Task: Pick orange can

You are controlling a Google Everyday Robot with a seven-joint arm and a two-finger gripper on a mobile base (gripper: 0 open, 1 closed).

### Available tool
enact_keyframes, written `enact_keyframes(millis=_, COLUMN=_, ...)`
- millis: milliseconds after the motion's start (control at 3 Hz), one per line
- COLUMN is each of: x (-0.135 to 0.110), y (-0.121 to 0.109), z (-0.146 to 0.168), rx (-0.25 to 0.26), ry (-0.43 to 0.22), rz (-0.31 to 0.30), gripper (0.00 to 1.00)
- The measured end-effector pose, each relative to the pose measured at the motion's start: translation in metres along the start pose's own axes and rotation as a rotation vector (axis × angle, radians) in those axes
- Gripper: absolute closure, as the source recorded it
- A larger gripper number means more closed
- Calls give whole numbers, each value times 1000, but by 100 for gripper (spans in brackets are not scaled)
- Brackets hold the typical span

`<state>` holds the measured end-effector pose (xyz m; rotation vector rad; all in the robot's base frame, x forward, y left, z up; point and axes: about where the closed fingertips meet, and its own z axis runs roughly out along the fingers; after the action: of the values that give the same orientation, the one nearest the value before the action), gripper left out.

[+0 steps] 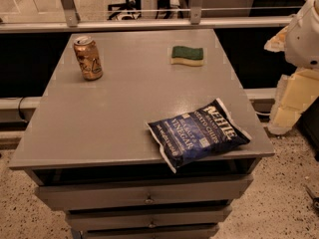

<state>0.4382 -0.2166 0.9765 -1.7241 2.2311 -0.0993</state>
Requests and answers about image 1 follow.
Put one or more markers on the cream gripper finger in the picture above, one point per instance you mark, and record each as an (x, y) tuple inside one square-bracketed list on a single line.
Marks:
[(294, 95), (277, 42)]

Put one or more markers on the orange soda can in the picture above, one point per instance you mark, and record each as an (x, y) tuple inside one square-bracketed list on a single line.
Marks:
[(87, 55)]

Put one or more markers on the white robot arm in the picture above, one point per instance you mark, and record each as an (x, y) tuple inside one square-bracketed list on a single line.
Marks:
[(299, 41)]

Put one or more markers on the green and yellow sponge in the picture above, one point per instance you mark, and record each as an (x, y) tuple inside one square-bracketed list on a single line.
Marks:
[(183, 55)]

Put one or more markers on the dark object on floor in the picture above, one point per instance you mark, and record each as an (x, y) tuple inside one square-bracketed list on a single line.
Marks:
[(314, 198)]

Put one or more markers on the top grey drawer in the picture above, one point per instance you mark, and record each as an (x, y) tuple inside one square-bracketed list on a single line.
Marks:
[(142, 193)]

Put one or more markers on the grey drawer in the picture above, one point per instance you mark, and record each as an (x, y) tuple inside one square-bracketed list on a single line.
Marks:
[(201, 231), (142, 193), (151, 218)]

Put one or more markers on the blue kettle chips bag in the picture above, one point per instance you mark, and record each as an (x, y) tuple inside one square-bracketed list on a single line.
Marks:
[(192, 136)]

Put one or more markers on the black office chair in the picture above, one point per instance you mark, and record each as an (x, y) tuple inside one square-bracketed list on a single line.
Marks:
[(124, 0)]

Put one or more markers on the bottom grey drawer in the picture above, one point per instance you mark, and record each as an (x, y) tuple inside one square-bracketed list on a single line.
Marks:
[(201, 231)]

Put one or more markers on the grey drawer cabinet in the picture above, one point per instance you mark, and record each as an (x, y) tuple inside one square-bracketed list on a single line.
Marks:
[(97, 132)]

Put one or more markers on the middle grey drawer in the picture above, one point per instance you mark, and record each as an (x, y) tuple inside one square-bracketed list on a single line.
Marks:
[(151, 218)]

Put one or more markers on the metal railing frame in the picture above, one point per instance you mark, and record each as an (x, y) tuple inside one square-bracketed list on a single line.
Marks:
[(44, 16)]

